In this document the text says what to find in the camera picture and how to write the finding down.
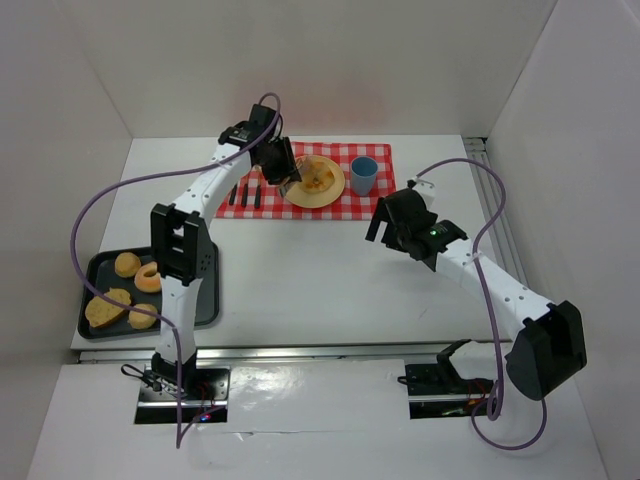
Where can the blue plastic cup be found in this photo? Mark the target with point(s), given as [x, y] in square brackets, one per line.
[363, 173]

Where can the aluminium rail right side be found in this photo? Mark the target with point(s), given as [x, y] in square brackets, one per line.
[499, 241]

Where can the round flower-shaped bread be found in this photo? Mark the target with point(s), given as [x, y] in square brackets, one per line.
[319, 178]

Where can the small round bread roll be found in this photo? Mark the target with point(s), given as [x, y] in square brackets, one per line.
[127, 264]

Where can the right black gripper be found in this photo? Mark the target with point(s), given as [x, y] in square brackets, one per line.
[382, 220]

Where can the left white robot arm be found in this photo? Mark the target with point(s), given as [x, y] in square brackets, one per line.
[187, 258]

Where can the gold spoon black handle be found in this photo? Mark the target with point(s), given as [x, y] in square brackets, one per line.
[258, 197]

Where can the small round bun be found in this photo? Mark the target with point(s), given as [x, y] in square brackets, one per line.
[142, 317]

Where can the ring donut bread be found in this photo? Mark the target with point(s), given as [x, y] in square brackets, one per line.
[147, 279]

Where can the aluminium rail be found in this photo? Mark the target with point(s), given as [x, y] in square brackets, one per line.
[499, 241]
[265, 354]

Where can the gold fork black handle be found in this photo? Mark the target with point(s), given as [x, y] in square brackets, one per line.
[245, 195]

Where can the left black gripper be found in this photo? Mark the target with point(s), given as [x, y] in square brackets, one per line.
[288, 163]

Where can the yellow round plate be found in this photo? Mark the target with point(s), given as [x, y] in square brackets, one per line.
[312, 201]

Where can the aluminium rail front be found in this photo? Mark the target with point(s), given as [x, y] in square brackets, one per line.
[265, 354]

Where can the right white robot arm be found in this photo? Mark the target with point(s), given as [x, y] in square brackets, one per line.
[548, 344]

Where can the oval bread slice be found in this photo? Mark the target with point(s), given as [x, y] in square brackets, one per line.
[101, 313]

